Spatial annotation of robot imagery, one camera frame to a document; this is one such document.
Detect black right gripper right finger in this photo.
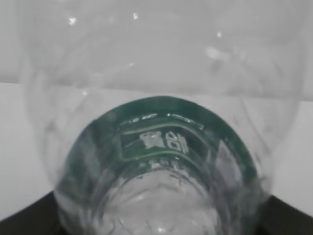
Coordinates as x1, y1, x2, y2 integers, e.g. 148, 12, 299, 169
256, 196, 313, 235

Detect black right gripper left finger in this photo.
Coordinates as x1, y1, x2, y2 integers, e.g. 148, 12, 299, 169
0, 192, 61, 235

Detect clear water bottle green label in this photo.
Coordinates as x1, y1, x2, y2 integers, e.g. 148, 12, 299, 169
16, 0, 310, 235

